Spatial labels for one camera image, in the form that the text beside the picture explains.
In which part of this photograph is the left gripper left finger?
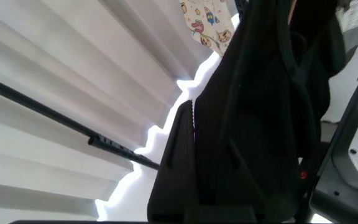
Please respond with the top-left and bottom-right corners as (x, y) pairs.
(147, 100), (200, 222)

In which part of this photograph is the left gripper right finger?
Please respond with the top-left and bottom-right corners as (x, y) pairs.
(201, 139), (266, 222)

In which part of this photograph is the black garment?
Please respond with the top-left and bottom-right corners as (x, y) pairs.
(193, 0), (347, 223)

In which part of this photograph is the cream printed garment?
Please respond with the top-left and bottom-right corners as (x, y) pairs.
(180, 0), (236, 57)

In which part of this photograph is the black clothes rack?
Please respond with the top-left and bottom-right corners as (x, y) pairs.
(0, 72), (160, 171)

